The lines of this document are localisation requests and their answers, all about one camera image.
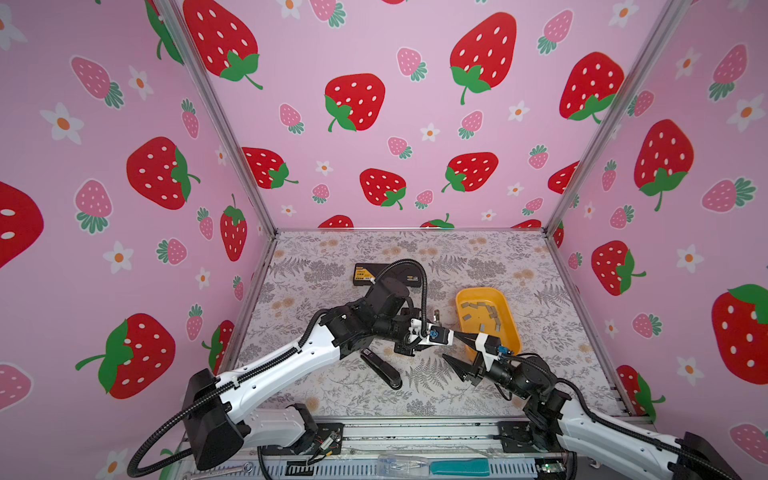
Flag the black stapler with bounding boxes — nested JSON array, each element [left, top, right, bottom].
[[360, 348, 403, 390]]

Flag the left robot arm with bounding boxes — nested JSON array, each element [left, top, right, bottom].
[[127, 259, 458, 478]]

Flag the staple strips in tray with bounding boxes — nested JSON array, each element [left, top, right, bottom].
[[459, 302, 502, 334]]

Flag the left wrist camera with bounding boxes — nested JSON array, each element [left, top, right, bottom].
[[418, 324, 454, 347]]

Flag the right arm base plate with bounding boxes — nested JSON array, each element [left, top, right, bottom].
[[493, 420, 562, 454]]

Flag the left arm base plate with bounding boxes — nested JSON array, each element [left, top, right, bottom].
[[296, 422, 345, 456]]

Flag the yellow plastic tray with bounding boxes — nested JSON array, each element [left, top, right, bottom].
[[455, 287, 523, 354]]

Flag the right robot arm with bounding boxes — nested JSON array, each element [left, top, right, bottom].
[[443, 331, 739, 479]]

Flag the black tool case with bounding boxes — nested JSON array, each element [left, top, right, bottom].
[[352, 263, 423, 288]]

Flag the teal handled tool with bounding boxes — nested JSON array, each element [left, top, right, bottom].
[[430, 458, 490, 477]]

